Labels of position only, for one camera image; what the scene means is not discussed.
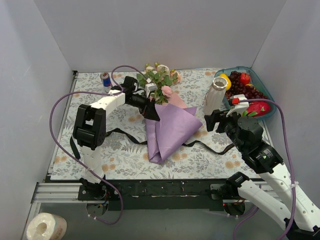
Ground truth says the purple wrapping paper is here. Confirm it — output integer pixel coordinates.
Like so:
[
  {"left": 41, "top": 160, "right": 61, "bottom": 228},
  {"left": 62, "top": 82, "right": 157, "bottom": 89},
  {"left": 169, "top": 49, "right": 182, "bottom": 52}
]
[{"left": 145, "top": 104, "right": 202, "bottom": 165}]

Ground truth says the black printed ribbon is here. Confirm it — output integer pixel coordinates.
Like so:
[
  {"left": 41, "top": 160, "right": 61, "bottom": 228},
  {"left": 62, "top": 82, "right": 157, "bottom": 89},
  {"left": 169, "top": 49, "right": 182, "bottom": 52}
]
[{"left": 69, "top": 127, "right": 237, "bottom": 161}]

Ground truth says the pink rose flower bunch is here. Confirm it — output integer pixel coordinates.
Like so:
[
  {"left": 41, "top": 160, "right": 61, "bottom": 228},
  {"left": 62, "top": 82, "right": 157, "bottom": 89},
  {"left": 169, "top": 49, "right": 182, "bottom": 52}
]
[{"left": 136, "top": 62, "right": 182, "bottom": 105}]

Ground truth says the pink wrapping paper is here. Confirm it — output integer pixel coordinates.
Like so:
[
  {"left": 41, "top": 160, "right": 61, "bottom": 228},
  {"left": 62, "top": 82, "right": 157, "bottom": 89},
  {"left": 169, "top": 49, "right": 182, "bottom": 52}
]
[{"left": 167, "top": 93, "right": 188, "bottom": 109}]

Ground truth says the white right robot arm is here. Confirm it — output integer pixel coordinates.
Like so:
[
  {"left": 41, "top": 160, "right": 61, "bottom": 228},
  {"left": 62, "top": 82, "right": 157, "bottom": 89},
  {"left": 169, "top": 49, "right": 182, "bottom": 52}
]
[{"left": 204, "top": 110, "right": 320, "bottom": 240}]

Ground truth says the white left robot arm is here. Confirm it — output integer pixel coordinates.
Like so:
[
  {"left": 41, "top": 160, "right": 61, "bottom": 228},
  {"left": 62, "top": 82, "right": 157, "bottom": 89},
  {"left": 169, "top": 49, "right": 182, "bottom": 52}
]
[{"left": 70, "top": 76, "right": 160, "bottom": 200}]

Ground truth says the white ribbed ceramic vase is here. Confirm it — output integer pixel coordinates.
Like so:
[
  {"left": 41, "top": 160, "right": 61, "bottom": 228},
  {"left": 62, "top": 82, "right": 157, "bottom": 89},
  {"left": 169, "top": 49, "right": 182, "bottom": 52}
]
[{"left": 203, "top": 76, "right": 227, "bottom": 115}]

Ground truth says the pink dragon fruit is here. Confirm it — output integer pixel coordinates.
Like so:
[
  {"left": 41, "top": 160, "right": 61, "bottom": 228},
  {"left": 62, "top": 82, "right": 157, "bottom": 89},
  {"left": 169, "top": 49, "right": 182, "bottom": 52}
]
[{"left": 242, "top": 101, "right": 271, "bottom": 117}]

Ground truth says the dark purple grape bunch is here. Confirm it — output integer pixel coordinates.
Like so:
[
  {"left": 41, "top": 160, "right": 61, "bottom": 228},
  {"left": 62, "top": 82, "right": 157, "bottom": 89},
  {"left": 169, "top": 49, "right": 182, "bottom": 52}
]
[{"left": 225, "top": 71, "right": 268, "bottom": 99}]

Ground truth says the floral patterned table mat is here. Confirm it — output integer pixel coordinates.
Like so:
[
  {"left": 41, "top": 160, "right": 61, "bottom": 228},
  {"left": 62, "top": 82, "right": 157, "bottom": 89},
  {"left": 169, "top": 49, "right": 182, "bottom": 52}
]
[{"left": 50, "top": 72, "right": 258, "bottom": 181}]

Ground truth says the yellow pepper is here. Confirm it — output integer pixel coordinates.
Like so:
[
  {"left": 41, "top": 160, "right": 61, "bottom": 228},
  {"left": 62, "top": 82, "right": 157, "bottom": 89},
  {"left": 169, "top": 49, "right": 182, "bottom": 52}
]
[{"left": 219, "top": 73, "right": 232, "bottom": 91}]

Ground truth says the red bull drink can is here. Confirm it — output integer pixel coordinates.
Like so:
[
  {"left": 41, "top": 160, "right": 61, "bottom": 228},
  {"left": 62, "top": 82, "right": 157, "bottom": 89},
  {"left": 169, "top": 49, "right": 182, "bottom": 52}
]
[{"left": 100, "top": 72, "right": 112, "bottom": 93}]

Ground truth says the red apple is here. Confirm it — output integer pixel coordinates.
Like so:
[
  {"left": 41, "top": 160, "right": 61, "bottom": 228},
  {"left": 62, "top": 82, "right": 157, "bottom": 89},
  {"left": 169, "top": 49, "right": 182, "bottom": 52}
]
[{"left": 239, "top": 72, "right": 251, "bottom": 85}]

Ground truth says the teal plastic fruit tray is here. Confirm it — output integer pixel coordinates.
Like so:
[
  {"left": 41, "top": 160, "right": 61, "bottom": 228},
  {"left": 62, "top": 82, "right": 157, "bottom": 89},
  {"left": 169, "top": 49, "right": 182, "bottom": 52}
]
[{"left": 214, "top": 66, "right": 276, "bottom": 121}]

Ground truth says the white toilet paper roll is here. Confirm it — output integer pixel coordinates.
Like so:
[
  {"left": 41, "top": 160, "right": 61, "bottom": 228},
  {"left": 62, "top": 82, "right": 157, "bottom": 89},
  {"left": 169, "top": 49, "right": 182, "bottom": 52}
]
[{"left": 26, "top": 212, "right": 67, "bottom": 240}]

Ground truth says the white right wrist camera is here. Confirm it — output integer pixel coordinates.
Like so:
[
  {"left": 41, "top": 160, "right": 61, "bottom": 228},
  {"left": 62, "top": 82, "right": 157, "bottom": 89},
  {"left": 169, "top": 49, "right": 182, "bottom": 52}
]
[{"left": 226, "top": 94, "right": 250, "bottom": 117}]

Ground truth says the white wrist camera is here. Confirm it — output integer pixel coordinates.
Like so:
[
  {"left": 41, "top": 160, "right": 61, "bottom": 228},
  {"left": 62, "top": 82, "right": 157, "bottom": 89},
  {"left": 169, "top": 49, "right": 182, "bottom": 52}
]
[
  {"left": 144, "top": 78, "right": 158, "bottom": 98},
  {"left": 226, "top": 94, "right": 250, "bottom": 117}
]

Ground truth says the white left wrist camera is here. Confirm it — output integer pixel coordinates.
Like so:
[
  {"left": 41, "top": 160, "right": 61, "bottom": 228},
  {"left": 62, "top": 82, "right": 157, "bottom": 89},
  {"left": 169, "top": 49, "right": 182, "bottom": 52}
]
[{"left": 144, "top": 78, "right": 158, "bottom": 98}]

